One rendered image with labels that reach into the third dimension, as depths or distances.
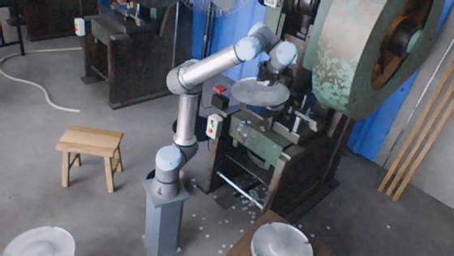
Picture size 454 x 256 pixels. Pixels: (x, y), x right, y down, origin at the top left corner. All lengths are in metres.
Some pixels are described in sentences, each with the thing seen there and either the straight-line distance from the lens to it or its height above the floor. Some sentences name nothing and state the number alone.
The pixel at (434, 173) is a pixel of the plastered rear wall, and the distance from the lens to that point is 3.17.
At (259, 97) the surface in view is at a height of 0.90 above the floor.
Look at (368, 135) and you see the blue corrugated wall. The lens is 3.20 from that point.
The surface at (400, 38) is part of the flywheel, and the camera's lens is 1.66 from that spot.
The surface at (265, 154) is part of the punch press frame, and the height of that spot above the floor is 0.54.
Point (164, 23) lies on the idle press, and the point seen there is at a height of 0.70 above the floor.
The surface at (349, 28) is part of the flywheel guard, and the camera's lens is 1.37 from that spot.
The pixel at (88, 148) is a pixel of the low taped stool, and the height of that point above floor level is 0.33.
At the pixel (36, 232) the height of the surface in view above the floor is 0.31.
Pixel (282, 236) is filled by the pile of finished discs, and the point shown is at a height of 0.39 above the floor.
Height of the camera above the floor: 1.71
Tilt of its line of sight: 33 degrees down
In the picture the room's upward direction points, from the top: 11 degrees clockwise
